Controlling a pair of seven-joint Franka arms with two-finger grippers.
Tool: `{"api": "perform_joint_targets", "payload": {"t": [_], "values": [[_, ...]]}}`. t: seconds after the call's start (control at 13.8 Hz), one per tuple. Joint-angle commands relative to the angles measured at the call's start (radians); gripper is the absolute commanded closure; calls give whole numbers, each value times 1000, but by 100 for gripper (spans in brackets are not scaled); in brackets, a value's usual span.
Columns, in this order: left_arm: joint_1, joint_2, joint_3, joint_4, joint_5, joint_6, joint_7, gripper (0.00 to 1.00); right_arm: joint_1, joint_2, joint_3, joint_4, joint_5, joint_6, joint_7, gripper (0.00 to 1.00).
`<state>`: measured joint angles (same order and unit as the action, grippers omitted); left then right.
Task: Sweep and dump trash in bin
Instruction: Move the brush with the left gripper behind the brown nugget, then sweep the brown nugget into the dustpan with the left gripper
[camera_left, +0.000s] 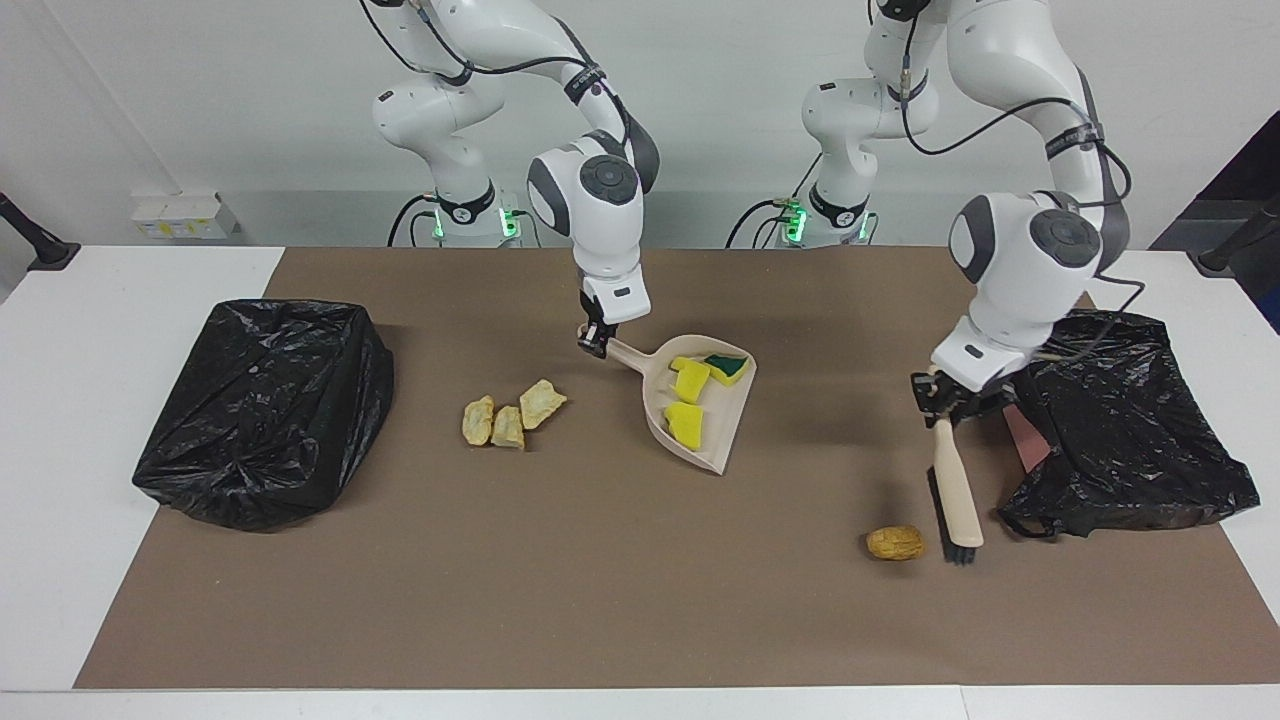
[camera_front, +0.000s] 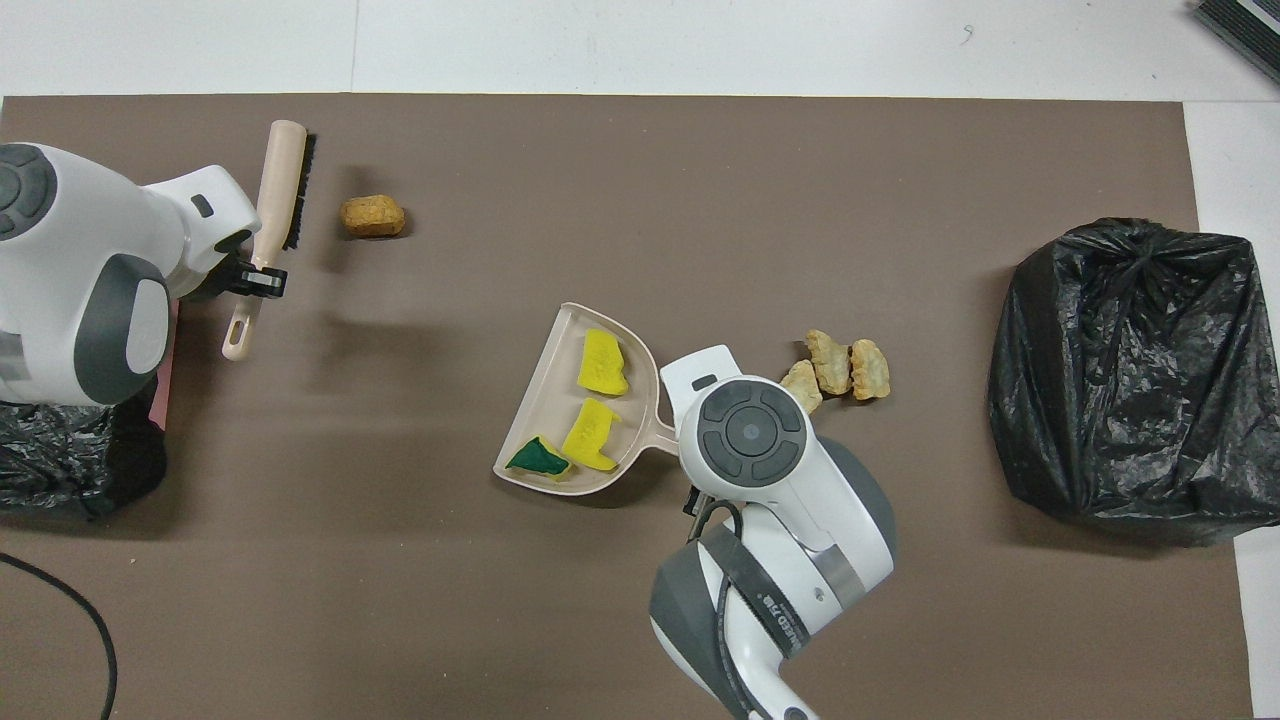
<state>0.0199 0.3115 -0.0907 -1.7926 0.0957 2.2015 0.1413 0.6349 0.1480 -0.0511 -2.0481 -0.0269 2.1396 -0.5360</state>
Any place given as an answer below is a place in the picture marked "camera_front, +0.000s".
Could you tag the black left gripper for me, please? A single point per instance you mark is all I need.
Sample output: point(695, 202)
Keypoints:
point(228, 280)

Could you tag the beige hand brush black bristles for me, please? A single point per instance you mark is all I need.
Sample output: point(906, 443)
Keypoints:
point(280, 170)

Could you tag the orange-brown sponge chunk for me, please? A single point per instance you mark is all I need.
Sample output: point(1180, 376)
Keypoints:
point(372, 216)

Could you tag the beige plastic dustpan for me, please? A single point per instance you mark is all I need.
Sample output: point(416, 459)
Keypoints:
point(545, 400)

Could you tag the yellow sponge piece green backing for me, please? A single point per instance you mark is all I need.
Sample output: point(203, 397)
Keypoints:
point(538, 460)

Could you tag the pale stone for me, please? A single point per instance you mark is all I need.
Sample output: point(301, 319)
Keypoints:
point(870, 370)
point(829, 362)
point(800, 385)

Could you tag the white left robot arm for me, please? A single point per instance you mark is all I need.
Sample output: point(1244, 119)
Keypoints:
point(80, 230)

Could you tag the black trash bag pink box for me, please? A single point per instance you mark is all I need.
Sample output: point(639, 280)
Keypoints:
point(70, 460)

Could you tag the black trash bag bin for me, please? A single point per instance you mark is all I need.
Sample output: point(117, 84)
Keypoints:
point(1120, 400)

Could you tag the pink box under bag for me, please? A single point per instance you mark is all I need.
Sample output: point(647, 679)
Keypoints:
point(156, 405)

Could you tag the large brown table mat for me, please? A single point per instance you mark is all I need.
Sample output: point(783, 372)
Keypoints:
point(400, 600)

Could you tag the dark ribbed grille object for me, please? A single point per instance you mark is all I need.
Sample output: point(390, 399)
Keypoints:
point(1245, 25)

